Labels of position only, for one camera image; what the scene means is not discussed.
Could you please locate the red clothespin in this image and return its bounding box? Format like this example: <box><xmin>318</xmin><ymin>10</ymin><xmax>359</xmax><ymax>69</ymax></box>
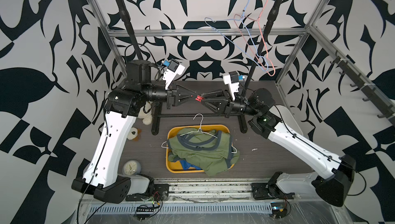
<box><xmin>195</xmin><ymin>95</ymin><xmax>203</xmax><ymax>102</ymax></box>

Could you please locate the white wire hanger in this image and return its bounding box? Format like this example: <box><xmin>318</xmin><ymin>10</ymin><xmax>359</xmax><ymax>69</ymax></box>
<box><xmin>160</xmin><ymin>113</ymin><xmax>238</xmax><ymax>154</ymax></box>

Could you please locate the green tank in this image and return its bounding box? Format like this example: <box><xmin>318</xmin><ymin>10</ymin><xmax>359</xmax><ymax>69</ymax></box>
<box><xmin>166</xmin><ymin>127</ymin><xmax>240</xmax><ymax>177</ymax></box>

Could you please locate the blue tank top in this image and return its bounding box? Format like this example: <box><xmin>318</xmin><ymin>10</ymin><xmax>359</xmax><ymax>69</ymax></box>
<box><xmin>179</xmin><ymin>160</ymin><xmax>201</xmax><ymax>170</ymax></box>

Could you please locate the blue wire hanger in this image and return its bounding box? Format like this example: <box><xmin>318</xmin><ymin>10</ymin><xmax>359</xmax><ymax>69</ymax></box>
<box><xmin>204</xmin><ymin>0</ymin><xmax>268</xmax><ymax>72</ymax></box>

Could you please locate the pink wire hanger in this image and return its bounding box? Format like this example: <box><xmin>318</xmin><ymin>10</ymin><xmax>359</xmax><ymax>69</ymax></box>
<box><xmin>232</xmin><ymin>0</ymin><xmax>276</xmax><ymax>77</ymax></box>

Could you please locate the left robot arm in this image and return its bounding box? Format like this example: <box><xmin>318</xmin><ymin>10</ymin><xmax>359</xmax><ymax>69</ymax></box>
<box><xmin>72</xmin><ymin>60</ymin><xmax>197</xmax><ymax>203</ymax></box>

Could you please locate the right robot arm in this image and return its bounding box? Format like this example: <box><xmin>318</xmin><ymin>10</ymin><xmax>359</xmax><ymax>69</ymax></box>
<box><xmin>201</xmin><ymin>88</ymin><xmax>356</xmax><ymax>207</ymax></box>

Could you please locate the white plush toy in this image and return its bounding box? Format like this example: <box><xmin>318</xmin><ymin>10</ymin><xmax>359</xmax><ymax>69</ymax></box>
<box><xmin>137</xmin><ymin>101</ymin><xmax>153</xmax><ymax>125</ymax></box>

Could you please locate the white plastic bin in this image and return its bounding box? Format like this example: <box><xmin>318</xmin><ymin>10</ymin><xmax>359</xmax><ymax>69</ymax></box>
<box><xmin>270</xmin><ymin>105</ymin><xmax>304</xmax><ymax>136</ymax></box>

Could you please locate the brown white plush piece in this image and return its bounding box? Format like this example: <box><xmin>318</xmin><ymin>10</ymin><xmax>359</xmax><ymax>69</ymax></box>
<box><xmin>127</xmin><ymin>127</ymin><xmax>142</xmax><ymax>141</ymax></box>

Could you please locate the yellow plastic tray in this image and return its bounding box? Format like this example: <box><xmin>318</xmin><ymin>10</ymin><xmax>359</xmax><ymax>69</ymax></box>
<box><xmin>164</xmin><ymin>125</ymin><xmax>230</xmax><ymax>174</ymax></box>

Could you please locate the small round clock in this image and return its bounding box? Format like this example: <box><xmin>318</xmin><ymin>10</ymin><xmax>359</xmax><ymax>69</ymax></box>
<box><xmin>122</xmin><ymin>160</ymin><xmax>142</xmax><ymax>177</ymax></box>

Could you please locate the small circuit board right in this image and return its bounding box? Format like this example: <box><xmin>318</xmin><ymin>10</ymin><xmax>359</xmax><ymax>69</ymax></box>
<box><xmin>270</xmin><ymin>201</ymin><xmax>292</xmax><ymax>219</ymax></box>

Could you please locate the small circuit board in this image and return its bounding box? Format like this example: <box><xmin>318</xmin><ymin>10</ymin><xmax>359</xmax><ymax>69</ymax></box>
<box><xmin>270</xmin><ymin>201</ymin><xmax>292</xmax><ymax>219</ymax></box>
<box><xmin>134</xmin><ymin>202</ymin><xmax>163</xmax><ymax>221</ymax></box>

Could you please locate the small circuit board left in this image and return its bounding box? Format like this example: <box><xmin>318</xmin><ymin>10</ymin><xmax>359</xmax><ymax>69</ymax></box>
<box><xmin>134</xmin><ymin>202</ymin><xmax>163</xmax><ymax>221</ymax></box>

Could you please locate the black clothes rack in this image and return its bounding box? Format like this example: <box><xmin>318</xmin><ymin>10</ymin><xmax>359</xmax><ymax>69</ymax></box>
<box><xmin>106</xmin><ymin>0</ymin><xmax>282</xmax><ymax>135</ymax></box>

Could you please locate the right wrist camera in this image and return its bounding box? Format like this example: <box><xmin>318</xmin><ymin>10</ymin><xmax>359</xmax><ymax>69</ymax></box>
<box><xmin>222</xmin><ymin>71</ymin><xmax>246</xmax><ymax>100</ymax></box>

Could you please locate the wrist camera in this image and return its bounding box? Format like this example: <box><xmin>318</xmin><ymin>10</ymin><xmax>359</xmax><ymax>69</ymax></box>
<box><xmin>163</xmin><ymin>59</ymin><xmax>186</xmax><ymax>90</ymax></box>
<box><xmin>222</xmin><ymin>71</ymin><xmax>246</xmax><ymax>100</ymax></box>

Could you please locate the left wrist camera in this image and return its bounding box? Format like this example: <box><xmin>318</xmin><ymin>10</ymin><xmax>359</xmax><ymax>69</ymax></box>
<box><xmin>163</xmin><ymin>59</ymin><xmax>186</xmax><ymax>90</ymax></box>

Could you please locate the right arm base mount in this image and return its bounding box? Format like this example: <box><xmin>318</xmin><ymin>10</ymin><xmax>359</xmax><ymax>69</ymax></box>
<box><xmin>251</xmin><ymin>171</ymin><xmax>295</xmax><ymax>200</ymax></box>

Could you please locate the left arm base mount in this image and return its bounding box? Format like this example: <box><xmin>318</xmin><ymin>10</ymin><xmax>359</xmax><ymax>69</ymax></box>
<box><xmin>125</xmin><ymin>175</ymin><xmax>170</xmax><ymax>201</ymax></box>

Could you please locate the black wall hook rail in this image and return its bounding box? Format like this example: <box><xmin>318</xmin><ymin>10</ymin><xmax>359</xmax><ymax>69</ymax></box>
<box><xmin>331</xmin><ymin>51</ymin><xmax>395</xmax><ymax>126</ymax></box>

